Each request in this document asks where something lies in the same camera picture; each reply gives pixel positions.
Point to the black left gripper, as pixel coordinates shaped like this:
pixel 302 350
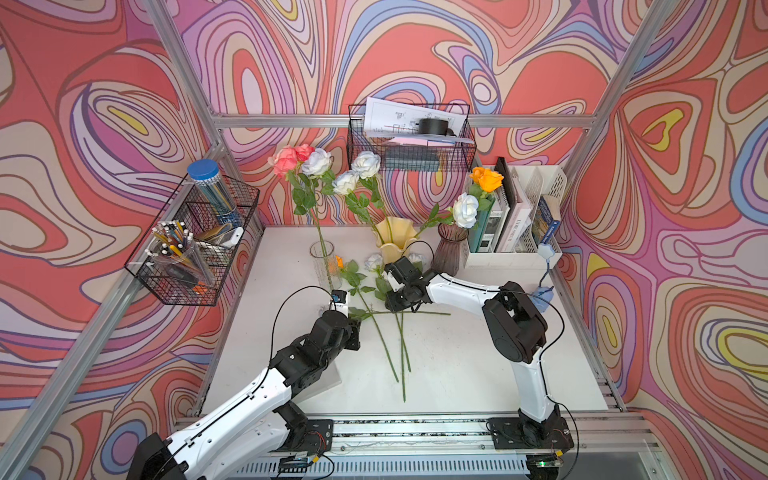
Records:
pixel 353 330

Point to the black white book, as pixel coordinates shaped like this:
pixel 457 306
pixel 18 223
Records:
pixel 499 226

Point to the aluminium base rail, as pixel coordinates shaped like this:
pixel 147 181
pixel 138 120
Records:
pixel 608 445

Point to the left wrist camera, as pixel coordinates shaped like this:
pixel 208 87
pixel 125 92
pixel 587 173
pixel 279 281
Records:
pixel 339 301

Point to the green circuit board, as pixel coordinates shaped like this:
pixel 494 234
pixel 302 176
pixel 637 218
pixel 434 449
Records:
pixel 294 464

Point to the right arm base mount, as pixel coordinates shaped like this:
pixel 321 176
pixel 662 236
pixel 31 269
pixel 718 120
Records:
pixel 521 432

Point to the purple ribbed glass vase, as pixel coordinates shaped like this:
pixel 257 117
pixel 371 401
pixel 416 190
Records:
pixel 449 257

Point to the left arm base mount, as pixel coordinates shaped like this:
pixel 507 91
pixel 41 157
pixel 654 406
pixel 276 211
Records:
pixel 314 437

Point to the blue lid pencil jar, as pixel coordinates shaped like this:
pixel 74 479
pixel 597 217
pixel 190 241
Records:
pixel 206 175

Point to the yellow wavy glass vase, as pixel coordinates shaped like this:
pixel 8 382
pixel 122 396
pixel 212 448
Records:
pixel 394 235

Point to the white desktop file organizer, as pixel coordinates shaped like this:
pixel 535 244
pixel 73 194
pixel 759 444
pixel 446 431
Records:
pixel 537 181

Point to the black wire side basket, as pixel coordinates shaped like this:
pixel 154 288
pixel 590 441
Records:
pixel 219 243

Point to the pink artificial rose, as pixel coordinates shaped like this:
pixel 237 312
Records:
pixel 284 163
pixel 303 151

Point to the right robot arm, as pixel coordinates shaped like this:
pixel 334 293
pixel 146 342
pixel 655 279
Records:
pixel 516 326

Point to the teal book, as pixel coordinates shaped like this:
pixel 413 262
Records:
pixel 476 233

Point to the white paper sheets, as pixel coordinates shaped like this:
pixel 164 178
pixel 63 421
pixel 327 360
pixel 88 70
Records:
pixel 387 119

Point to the black tape roll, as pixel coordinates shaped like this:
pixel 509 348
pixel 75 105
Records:
pixel 434 126

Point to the white pink book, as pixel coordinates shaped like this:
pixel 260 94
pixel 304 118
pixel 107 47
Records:
pixel 518 219

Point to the blue colourful book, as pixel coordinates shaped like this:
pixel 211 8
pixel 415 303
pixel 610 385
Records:
pixel 547 219

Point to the clear glass vase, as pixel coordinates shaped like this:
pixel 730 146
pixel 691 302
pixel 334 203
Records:
pixel 326 264

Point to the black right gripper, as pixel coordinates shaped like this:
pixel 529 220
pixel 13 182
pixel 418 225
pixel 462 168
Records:
pixel 392 303

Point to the clear pen cup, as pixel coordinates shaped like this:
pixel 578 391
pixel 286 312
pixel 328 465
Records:
pixel 174 251

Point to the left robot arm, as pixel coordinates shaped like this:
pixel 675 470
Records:
pixel 259 419

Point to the black wire wall basket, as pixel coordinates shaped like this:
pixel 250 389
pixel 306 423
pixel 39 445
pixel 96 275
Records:
pixel 409 154

